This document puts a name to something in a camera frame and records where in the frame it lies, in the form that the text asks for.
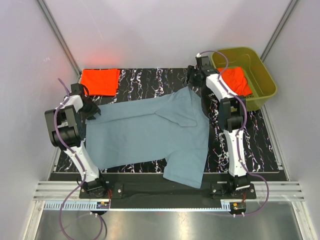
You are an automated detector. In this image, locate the grey-blue t-shirt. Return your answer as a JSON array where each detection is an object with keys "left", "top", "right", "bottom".
[{"left": 85, "top": 87, "right": 210, "bottom": 189}]

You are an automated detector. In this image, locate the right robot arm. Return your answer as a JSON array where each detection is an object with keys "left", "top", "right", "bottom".
[{"left": 187, "top": 53, "right": 250, "bottom": 200}]

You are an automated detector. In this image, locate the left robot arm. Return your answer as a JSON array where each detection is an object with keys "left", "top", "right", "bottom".
[{"left": 44, "top": 83, "right": 108, "bottom": 198}]

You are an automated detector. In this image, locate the folded orange t-shirt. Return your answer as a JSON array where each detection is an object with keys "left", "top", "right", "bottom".
[{"left": 80, "top": 69, "right": 121, "bottom": 97}]

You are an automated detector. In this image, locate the orange t-shirt in bin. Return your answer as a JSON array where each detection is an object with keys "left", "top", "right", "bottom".
[{"left": 217, "top": 67, "right": 253, "bottom": 97}]

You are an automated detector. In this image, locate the black marbled table mat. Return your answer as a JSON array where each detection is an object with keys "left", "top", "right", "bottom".
[{"left": 53, "top": 67, "right": 282, "bottom": 175}]

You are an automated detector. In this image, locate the olive green plastic bin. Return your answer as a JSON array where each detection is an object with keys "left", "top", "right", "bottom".
[{"left": 211, "top": 46, "right": 278, "bottom": 111}]

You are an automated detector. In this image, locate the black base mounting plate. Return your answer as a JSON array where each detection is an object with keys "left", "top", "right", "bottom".
[{"left": 79, "top": 172, "right": 257, "bottom": 210}]

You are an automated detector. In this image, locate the left orange connector box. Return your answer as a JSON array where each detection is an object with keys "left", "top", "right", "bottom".
[{"left": 96, "top": 201, "right": 110, "bottom": 209}]

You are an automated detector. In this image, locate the orange connector box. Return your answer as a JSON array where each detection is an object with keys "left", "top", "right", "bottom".
[
  {"left": 96, "top": 201, "right": 110, "bottom": 209},
  {"left": 231, "top": 202, "right": 247, "bottom": 211}
]

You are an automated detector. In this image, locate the right orange connector box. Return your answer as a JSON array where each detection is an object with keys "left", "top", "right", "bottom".
[{"left": 231, "top": 202, "right": 247, "bottom": 211}]

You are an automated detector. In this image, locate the left aluminium corner post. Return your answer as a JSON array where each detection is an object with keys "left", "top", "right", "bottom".
[{"left": 35, "top": 0, "right": 82, "bottom": 80}]

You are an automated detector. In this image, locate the aluminium corner post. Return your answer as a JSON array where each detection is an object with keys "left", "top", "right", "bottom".
[
  {"left": 260, "top": 0, "right": 300, "bottom": 62},
  {"left": 35, "top": 0, "right": 82, "bottom": 80}
]

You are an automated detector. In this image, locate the aluminium frame rail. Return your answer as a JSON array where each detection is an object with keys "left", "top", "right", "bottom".
[{"left": 33, "top": 181, "right": 305, "bottom": 212}]

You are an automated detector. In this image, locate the right aluminium corner post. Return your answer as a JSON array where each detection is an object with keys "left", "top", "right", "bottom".
[{"left": 260, "top": 0, "right": 300, "bottom": 62}]

